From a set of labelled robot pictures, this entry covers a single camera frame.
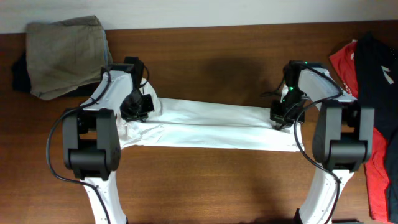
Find white printed t-shirt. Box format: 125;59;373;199
116;84;303;152

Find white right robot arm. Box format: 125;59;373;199
270;60;374;224

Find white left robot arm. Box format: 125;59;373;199
62;57;154;223

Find red garment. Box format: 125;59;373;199
329;39;389;223

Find folded khaki trousers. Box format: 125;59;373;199
25;16;113;100

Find black t-shirt with white mark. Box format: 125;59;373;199
354;32;397;223

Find folded black garment under trousers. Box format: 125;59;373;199
11;52;97;97

